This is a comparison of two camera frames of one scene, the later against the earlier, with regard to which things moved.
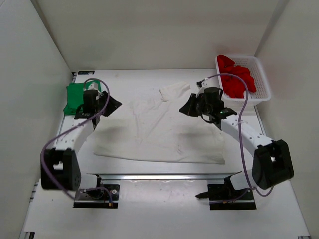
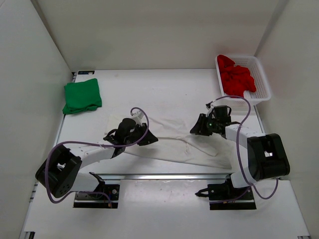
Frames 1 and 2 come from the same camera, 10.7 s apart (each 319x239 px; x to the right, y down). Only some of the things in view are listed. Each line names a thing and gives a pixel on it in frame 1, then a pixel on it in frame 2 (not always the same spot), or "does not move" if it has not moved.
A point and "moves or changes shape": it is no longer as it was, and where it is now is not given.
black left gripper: [113, 105] to [149, 138]
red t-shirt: [234, 86] does not move
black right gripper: [189, 109] to [200, 129]
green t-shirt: [75, 92] does not move
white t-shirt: [154, 128] moves or changes shape
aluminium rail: [204, 177] does not move
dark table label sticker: [85, 72] does not move
